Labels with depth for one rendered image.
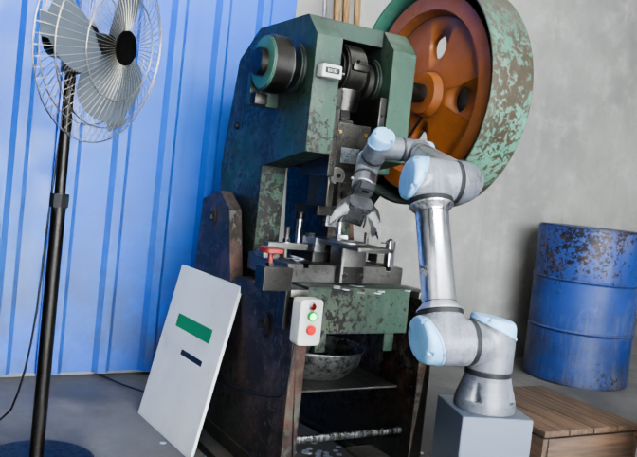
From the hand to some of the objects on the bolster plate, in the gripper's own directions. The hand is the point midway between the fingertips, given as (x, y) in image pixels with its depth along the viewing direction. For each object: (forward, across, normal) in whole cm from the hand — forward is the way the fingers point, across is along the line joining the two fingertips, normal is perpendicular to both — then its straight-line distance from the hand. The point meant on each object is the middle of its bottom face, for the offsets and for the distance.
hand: (354, 230), depth 213 cm
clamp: (-10, +17, -34) cm, 39 cm away
